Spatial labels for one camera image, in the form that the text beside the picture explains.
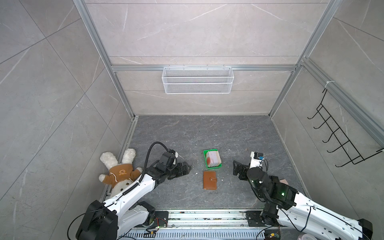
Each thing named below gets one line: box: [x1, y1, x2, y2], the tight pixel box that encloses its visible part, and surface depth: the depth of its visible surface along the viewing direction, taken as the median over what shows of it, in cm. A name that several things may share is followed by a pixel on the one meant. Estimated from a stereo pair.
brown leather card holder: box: [203, 170, 217, 190], surface depth 87 cm
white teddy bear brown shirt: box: [98, 148, 143, 198], surface depth 85 cm
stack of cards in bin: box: [206, 150, 222, 168], surface depth 93 cm
